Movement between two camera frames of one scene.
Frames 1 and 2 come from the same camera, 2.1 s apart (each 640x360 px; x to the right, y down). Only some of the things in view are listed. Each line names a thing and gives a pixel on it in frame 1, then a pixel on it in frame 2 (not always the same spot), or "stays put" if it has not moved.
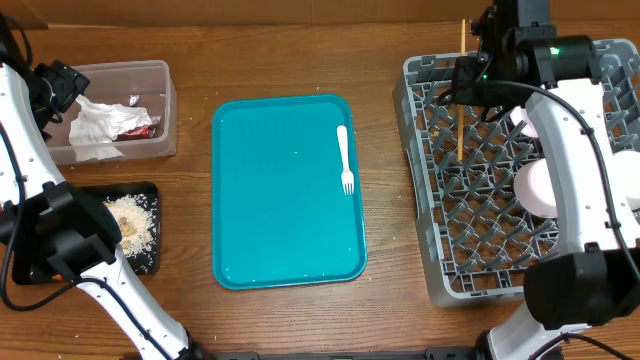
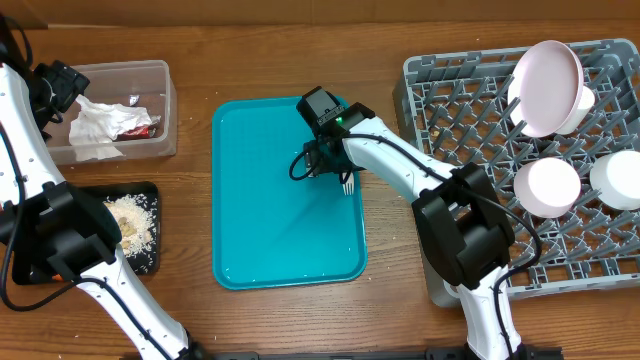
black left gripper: x=67 y=83 stays put
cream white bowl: x=623 y=177 stays put
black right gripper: x=462 y=69 to x=315 y=162
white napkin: x=93 y=121 stays put
